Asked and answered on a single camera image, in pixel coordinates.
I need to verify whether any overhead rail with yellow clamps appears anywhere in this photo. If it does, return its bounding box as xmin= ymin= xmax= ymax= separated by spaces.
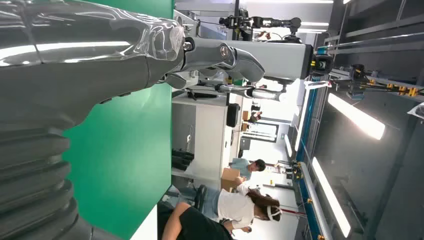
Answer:
xmin=331 ymin=63 xmax=424 ymax=100

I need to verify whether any green table mat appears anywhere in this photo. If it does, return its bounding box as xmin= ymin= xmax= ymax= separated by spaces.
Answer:
xmin=61 ymin=0 xmax=175 ymax=240

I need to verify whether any white desk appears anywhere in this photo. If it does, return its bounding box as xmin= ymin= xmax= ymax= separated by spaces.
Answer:
xmin=130 ymin=204 xmax=159 ymax=240

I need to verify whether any black bag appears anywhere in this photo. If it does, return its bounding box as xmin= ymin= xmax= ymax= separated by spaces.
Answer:
xmin=226 ymin=102 xmax=241 ymax=128

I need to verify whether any black office chair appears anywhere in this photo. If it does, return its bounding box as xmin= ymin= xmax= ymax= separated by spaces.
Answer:
xmin=193 ymin=184 xmax=208 ymax=213

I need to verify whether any brown cardboard box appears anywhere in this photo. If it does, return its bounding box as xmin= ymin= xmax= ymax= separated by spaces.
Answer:
xmin=220 ymin=167 xmax=241 ymax=194

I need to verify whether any person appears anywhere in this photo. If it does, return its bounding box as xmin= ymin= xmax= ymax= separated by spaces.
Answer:
xmin=248 ymin=110 xmax=264 ymax=125
xmin=157 ymin=201 xmax=234 ymax=240
xmin=229 ymin=157 xmax=267 ymax=182
xmin=198 ymin=187 xmax=283 ymax=234

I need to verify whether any clear plastic bag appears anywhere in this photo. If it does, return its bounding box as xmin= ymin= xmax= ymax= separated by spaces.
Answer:
xmin=406 ymin=101 xmax=424 ymax=121

